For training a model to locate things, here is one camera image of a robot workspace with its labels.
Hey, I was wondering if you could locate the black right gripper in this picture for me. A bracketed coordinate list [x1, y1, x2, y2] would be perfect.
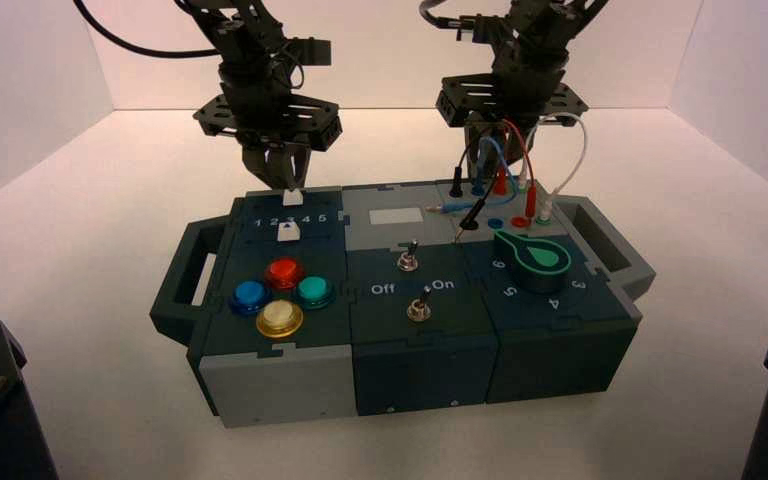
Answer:
[435, 58, 590, 176]

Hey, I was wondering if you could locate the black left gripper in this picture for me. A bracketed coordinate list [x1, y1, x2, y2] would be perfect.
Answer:
[191, 64, 345, 192]

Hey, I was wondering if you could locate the dark teal task board box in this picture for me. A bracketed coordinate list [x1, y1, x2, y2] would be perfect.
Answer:
[150, 180, 657, 429]

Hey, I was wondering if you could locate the red round push button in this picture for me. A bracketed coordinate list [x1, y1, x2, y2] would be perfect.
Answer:
[263, 258, 306, 291]

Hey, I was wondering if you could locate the grey rectangular display plate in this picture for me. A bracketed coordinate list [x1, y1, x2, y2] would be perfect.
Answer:
[367, 207, 424, 226]

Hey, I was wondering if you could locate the green teardrop dial knob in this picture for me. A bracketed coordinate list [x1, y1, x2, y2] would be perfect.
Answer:
[492, 229, 573, 295]

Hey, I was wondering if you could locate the green round push button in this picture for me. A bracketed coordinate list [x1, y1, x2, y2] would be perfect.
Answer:
[292, 275, 337, 311]

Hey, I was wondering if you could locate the blue round push button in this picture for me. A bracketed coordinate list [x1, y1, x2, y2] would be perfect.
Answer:
[228, 280, 273, 318]

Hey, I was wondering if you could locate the yellow round push button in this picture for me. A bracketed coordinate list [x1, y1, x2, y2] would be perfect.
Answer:
[255, 299, 306, 340]

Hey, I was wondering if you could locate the red jumper cable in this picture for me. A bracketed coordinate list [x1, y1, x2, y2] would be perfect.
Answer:
[493, 119, 539, 220]

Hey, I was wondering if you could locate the blue jumper cable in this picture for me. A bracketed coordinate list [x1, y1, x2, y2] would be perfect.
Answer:
[425, 134, 522, 215]

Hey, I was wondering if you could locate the black jumper cable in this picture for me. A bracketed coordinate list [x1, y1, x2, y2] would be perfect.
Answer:
[448, 140, 499, 245]

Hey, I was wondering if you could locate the white jumper cable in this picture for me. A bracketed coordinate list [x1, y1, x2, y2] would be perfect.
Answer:
[517, 112, 589, 224]

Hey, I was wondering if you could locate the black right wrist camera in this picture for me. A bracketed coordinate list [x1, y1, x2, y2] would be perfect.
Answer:
[452, 14, 499, 46]

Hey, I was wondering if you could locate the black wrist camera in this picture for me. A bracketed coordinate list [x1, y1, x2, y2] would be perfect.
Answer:
[285, 37, 333, 69]
[452, 14, 499, 46]

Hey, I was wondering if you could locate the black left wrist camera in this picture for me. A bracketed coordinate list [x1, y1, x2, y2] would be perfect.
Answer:
[285, 37, 333, 69]

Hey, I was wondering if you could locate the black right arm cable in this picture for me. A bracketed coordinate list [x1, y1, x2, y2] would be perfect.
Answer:
[419, 0, 468, 32]

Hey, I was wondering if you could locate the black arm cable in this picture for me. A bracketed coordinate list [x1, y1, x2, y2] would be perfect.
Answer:
[72, 0, 221, 60]
[419, 0, 468, 32]

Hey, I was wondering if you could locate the metal toggle switch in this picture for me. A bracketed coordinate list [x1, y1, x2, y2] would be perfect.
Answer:
[405, 286, 434, 324]
[396, 240, 422, 274]

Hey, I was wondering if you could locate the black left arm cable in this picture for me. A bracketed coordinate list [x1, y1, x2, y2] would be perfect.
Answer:
[72, 0, 221, 60]

